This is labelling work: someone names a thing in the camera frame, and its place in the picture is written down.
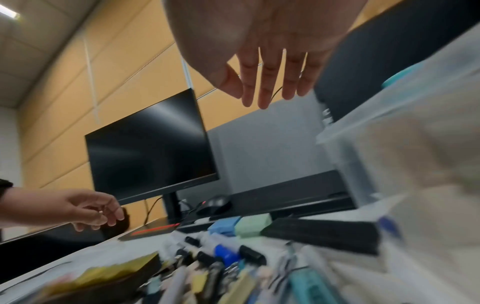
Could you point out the person's right hand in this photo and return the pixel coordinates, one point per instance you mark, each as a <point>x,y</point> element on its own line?
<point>262,26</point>

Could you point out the person's left hand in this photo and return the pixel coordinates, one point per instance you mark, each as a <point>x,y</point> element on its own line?
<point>80,206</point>

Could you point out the person's left forearm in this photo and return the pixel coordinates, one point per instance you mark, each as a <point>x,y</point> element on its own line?
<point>20,204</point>

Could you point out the yellow sticky note pad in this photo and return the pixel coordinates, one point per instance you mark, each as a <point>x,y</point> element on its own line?
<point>108,274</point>

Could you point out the black monitor stand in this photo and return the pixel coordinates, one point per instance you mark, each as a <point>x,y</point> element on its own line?
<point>168,213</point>

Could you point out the black computer monitor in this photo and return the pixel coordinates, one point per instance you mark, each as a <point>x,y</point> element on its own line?
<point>150,148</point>

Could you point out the grey desk partition panel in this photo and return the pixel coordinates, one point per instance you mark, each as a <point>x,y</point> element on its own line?
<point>266,145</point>

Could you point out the large black monitor back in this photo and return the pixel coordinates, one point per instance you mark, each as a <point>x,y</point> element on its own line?
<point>390,50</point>

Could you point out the black computer mouse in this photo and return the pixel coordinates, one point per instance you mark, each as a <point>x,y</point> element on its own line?
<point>213,204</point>

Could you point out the blue eraser block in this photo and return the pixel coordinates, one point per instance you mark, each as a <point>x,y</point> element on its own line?
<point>224,226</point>

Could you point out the teal round object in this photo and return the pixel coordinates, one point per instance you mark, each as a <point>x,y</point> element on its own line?
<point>403,75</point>

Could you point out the pile of pens and markers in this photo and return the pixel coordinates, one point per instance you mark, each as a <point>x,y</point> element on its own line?
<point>232,273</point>

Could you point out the green eraser block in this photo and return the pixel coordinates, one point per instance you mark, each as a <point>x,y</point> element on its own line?
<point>253,225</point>

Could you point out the clear plastic storage box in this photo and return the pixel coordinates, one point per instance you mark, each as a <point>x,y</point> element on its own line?
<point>412,142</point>

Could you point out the ceiling light panel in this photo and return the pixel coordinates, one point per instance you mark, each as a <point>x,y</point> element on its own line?
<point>9,12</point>

